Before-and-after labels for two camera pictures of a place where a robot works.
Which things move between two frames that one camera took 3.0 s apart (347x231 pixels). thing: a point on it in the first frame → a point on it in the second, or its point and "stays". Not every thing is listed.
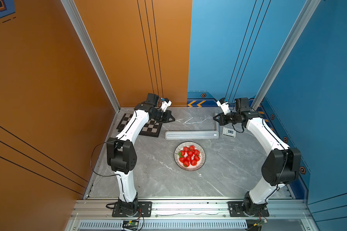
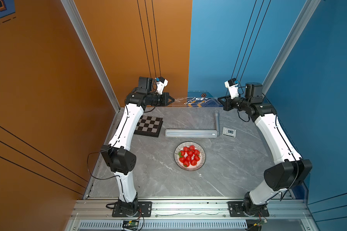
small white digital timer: (229, 132) stays
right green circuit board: (260, 223) stays
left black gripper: (167, 114) → (164, 97)
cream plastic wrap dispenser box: (192, 135) stays
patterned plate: (197, 147) stays
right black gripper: (222, 120) → (227, 104)
